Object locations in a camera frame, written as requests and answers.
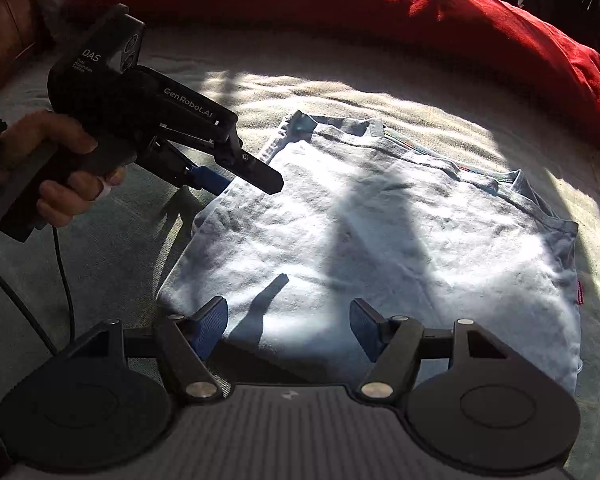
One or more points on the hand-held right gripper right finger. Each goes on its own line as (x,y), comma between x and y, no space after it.
(366,326)

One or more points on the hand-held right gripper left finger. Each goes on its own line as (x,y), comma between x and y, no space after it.
(210,326)

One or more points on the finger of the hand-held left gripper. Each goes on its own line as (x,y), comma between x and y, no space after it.
(262,180)
(210,178)

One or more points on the light blue cartoon t-shirt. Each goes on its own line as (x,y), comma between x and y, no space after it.
(405,260)

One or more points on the person's left hand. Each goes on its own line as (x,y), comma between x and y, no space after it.
(45,130)

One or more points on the wooden headboard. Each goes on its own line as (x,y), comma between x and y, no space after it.
(10,20)

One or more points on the green plaid bed sheet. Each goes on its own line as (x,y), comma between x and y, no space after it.
(430,105)

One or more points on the red quilt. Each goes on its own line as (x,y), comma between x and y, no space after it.
(380,10)

